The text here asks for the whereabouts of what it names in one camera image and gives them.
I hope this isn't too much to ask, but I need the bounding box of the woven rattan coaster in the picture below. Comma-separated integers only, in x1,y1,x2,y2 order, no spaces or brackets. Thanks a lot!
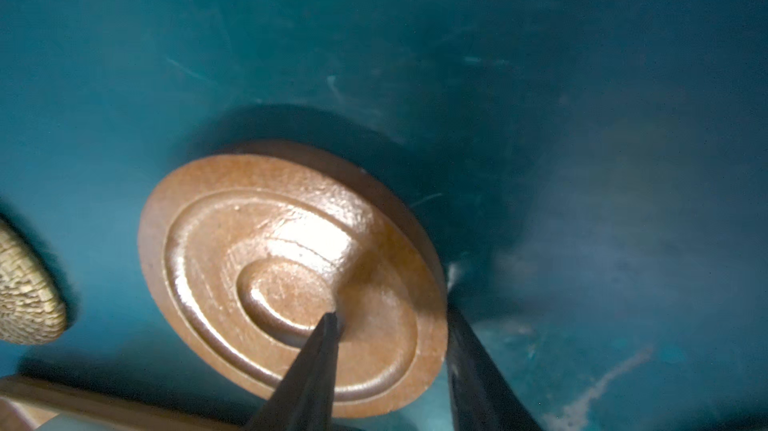
1,222,67,346

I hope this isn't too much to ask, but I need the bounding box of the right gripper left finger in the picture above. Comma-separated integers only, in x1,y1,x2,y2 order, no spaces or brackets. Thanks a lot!
244,312,341,430

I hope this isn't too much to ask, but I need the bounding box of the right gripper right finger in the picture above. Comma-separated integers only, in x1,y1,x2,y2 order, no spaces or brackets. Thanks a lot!
446,305,541,431

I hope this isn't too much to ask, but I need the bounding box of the brown wooden coaster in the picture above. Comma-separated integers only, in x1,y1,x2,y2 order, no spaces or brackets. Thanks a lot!
137,140,448,418

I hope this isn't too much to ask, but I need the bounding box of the orange wooden tray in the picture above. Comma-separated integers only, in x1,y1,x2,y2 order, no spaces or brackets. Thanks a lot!
1,375,238,430

